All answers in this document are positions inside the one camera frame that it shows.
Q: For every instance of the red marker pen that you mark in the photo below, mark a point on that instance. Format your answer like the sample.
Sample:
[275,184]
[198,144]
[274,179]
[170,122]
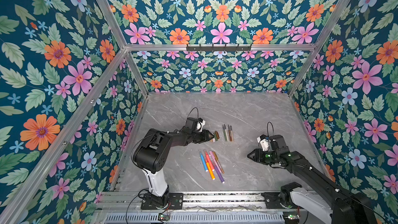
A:
[209,160]

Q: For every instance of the dark green brown marker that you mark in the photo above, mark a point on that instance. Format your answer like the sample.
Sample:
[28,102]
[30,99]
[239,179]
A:
[223,132]

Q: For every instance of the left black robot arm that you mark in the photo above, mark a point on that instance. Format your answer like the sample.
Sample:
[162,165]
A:
[153,150]

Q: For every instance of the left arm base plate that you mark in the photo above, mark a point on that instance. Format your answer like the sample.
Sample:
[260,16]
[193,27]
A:
[173,201]

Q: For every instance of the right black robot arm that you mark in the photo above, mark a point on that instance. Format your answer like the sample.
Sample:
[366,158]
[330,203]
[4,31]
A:
[357,211]

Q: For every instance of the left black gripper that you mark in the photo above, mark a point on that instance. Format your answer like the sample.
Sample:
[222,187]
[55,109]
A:
[205,137]

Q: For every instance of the purple marker pen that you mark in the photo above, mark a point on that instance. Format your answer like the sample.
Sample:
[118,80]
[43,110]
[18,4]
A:
[219,175]

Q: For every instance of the white vented cable duct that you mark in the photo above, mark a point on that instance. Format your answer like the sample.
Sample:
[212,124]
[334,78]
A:
[196,218]

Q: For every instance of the orange marker pen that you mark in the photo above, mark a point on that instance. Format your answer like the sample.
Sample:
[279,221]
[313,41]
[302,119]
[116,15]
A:
[210,171]

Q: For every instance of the blue marker pen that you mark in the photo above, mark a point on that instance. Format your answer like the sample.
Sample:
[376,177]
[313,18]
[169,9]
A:
[203,162]

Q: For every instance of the black hook bar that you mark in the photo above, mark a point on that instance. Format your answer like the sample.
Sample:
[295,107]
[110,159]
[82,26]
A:
[219,48]

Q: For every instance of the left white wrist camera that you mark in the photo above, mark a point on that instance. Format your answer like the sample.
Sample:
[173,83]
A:
[200,124]

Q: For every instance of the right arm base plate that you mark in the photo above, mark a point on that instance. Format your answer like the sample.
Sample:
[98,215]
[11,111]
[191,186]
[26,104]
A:
[276,200]

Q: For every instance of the aluminium front rail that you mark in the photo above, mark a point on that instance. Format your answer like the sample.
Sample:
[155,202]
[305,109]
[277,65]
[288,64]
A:
[220,200]

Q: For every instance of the ochre brown marker pen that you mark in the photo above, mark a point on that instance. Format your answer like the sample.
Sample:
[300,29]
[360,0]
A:
[232,133]

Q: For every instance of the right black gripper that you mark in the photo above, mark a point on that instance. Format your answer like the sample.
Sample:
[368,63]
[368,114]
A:
[257,153]

